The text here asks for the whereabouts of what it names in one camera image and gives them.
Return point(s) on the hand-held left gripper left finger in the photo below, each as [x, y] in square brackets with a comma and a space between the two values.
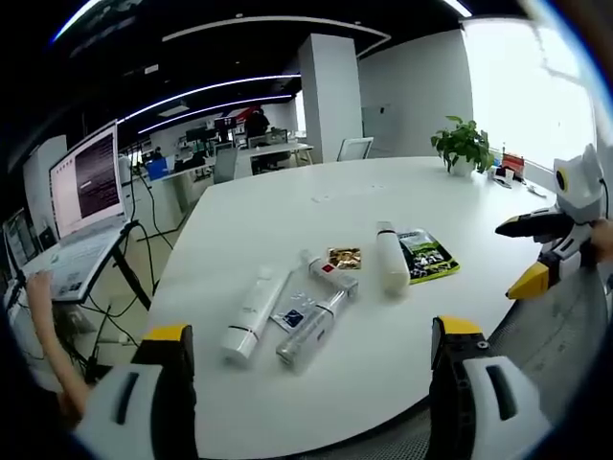
[160, 378]

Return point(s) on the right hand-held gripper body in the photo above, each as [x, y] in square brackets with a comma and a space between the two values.
[577, 184]

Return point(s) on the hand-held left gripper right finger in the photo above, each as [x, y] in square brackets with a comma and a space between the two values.
[471, 383]

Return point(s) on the green skincare packet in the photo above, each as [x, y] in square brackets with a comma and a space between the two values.
[428, 256]

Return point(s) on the white skincare tube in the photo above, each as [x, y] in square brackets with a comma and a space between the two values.
[254, 314]

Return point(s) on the cream skincare bottle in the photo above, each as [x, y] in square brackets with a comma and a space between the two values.
[392, 261]

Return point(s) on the blue skincare sachet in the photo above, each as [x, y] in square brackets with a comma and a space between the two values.
[293, 314]

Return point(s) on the clear skincare bottle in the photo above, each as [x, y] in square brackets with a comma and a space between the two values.
[311, 330]

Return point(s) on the red label skincare tube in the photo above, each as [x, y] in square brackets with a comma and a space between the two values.
[330, 273]

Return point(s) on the gold skincare sachet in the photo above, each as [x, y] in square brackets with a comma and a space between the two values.
[344, 258]

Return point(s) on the person's right hand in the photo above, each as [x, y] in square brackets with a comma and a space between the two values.
[602, 242]

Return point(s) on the red box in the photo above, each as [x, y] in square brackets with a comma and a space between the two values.
[512, 162]

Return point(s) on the green potted plant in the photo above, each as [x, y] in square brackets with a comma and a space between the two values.
[463, 144]

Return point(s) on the black laptop stand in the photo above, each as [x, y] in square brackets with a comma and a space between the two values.
[129, 268]

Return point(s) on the white office chair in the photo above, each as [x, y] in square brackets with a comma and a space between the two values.
[355, 148]

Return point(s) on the small monitor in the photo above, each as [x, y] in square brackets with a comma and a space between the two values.
[16, 239]

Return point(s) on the white laptop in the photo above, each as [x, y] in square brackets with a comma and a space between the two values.
[84, 191]

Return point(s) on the blue bin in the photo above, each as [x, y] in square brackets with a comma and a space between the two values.
[157, 168]

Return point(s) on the grey office chair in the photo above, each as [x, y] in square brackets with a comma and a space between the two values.
[225, 165]

